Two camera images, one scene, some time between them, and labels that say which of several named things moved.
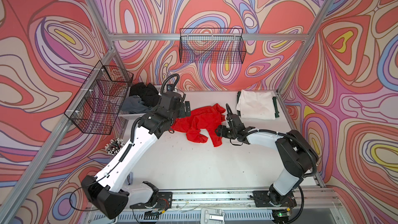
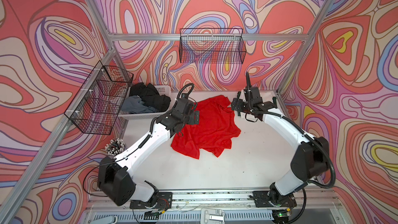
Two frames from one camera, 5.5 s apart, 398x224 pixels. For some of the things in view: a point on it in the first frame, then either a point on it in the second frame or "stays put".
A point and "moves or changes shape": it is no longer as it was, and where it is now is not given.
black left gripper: [181, 108] to [192, 121]
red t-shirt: [201, 123] moves or changes shape
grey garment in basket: [134, 104] stays put
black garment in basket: [148, 94] stays put
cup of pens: [114, 145] stays put
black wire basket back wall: [219, 45] stays put
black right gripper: [221, 130] to [239, 102]
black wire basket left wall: [96, 108] stays put
